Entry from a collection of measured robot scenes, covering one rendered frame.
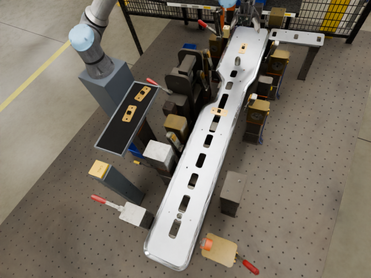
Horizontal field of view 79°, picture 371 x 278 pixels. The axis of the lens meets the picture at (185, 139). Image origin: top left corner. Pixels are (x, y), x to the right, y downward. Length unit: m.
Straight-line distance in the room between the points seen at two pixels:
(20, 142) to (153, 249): 2.42
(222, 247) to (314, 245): 0.56
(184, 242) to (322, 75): 1.39
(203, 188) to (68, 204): 0.87
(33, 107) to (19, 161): 0.73
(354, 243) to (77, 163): 2.01
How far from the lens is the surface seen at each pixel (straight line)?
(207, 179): 0.97
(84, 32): 1.24
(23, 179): 2.82
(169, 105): 1.06
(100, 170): 0.94
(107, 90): 1.30
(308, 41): 1.53
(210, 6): 1.75
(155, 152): 0.94
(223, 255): 0.86
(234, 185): 0.94
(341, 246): 2.11
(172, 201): 0.97
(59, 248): 1.50
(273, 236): 1.25
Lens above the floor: 1.92
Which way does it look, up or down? 60 degrees down
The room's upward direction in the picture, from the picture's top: 17 degrees counter-clockwise
